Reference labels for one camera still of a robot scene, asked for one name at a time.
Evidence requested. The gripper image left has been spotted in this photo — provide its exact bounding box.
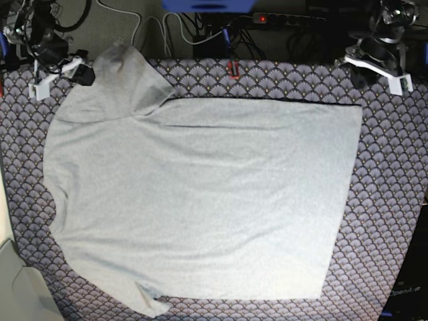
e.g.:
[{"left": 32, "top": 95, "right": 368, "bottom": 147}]
[{"left": 31, "top": 33, "right": 96, "bottom": 86}]

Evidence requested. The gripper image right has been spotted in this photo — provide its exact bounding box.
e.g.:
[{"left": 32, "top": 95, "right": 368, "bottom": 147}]
[{"left": 347, "top": 37, "right": 407, "bottom": 90}]

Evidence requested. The grey T-shirt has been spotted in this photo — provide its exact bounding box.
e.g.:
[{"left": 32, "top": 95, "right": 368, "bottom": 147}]
[{"left": 43, "top": 43, "right": 362, "bottom": 318}]

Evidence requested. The fan-patterned tablecloth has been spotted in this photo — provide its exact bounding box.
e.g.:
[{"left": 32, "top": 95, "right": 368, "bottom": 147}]
[{"left": 1, "top": 59, "right": 427, "bottom": 320}]

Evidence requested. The blue box overhead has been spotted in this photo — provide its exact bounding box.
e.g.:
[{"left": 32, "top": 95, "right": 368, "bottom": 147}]
[{"left": 162, "top": 0, "right": 256, "bottom": 13}]

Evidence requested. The black power strip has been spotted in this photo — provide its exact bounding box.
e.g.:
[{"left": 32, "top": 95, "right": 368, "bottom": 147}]
[{"left": 251, "top": 13, "right": 327, "bottom": 27}]

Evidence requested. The red black table clamp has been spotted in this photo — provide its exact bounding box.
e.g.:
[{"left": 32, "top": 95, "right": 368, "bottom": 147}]
[{"left": 227, "top": 60, "right": 240, "bottom": 80}]

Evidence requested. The black box under table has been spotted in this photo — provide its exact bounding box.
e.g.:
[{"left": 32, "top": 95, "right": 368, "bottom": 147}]
[{"left": 192, "top": 35, "right": 227, "bottom": 59}]

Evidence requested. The beige plastic bin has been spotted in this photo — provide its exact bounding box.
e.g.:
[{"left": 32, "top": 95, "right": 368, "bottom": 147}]
[{"left": 1, "top": 239, "right": 64, "bottom": 321}]

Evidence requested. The black OpenArm case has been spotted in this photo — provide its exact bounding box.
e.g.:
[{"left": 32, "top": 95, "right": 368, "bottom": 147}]
[{"left": 379, "top": 205, "right": 427, "bottom": 320}]

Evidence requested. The white cable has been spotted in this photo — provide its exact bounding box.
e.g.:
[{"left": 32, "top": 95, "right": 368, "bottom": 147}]
[{"left": 96, "top": 0, "right": 223, "bottom": 58}]

